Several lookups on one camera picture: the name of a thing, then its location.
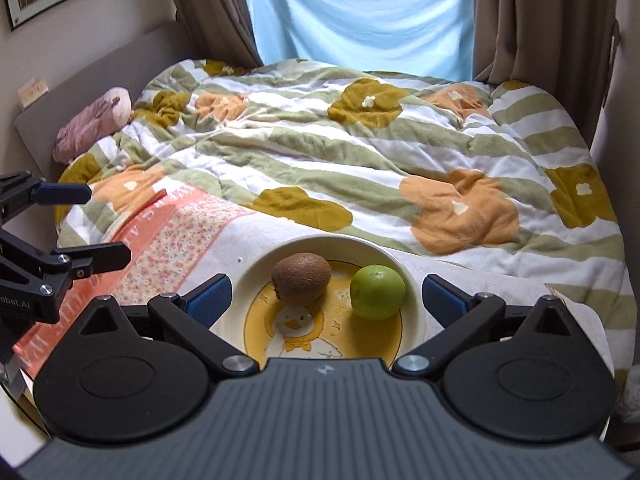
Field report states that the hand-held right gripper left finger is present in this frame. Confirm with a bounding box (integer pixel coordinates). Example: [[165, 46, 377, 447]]
[[75, 274, 262, 382]]

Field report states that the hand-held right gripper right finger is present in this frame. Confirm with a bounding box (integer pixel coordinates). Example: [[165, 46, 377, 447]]
[[391, 274, 581, 381]]

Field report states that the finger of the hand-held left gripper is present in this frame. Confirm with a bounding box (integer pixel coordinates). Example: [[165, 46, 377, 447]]
[[0, 230, 132, 282], [0, 171, 94, 222]]

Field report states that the white bowl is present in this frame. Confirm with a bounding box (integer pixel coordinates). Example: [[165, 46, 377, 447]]
[[207, 234, 426, 361]]

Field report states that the green apple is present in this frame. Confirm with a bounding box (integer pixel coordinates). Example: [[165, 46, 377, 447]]
[[350, 265, 407, 321]]

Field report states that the brown kiwi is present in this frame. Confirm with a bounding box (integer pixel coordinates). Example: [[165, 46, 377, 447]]
[[271, 253, 332, 306]]

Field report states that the white sheet with pink border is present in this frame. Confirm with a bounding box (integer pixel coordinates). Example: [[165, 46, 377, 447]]
[[12, 184, 616, 386]]

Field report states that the pink plush toy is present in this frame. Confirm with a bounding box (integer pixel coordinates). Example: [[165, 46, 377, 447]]
[[52, 87, 133, 165]]

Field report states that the small paper label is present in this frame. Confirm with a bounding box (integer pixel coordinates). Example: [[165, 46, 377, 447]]
[[17, 78, 48, 108]]

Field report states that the grey headboard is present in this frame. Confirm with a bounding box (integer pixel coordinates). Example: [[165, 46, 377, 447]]
[[14, 21, 186, 211]]

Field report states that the striped floral blanket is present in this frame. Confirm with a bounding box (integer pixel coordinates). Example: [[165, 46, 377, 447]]
[[55, 58, 638, 361]]

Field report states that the brown curtain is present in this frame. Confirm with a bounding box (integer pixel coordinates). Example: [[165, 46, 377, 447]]
[[162, 0, 266, 68], [470, 0, 623, 146]]

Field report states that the light blue cloth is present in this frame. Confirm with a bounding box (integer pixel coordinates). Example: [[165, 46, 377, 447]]
[[241, 0, 476, 82]]

